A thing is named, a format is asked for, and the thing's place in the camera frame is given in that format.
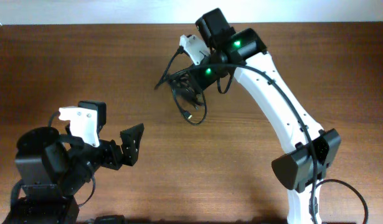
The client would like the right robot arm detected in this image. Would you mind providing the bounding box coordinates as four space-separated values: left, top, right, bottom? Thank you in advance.
179 8 341 223

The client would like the black usb cable long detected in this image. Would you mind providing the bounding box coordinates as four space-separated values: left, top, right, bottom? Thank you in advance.
168 72 207 126

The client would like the black usb cable short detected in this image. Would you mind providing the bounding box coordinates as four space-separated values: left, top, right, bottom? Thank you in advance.
154 46 204 110

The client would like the black device at table edge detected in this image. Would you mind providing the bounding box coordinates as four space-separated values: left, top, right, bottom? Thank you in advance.
84 215 127 224

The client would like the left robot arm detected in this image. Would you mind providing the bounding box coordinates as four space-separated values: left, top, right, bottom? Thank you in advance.
4 123 144 223

